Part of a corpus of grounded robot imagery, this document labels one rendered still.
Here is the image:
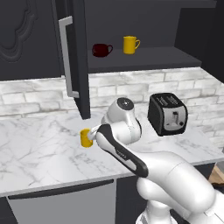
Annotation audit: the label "grey dishwasher front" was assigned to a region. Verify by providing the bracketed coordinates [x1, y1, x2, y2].
[6, 178, 118, 224]

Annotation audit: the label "dark closed cabinet door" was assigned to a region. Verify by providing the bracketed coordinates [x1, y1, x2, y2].
[0, 0, 63, 81]

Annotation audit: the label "dark dishwasher handle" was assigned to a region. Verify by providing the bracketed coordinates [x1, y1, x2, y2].
[6, 178, 115, 201]

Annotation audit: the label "grey cabinet door handle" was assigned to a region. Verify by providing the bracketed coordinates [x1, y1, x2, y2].
[58, 16, 81, 99]

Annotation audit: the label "dark open wall cabinet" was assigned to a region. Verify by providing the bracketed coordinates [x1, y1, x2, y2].
[83, 0, 218, 74]

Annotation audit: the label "dark red mug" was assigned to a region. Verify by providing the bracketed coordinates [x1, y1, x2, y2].
[91, 43, 114, 58]

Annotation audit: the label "dark open cabinet door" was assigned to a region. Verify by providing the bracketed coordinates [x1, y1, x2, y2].
[52, 0, 92, 121]

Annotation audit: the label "tall yellow mug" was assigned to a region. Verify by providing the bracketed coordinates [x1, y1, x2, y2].
[122, 35, 141, 55]

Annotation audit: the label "black toaster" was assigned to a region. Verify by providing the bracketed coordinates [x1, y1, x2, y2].
[147, 92, 188, 137]

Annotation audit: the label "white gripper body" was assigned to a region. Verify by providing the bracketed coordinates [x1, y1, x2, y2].
[87, 124, 102, 141]

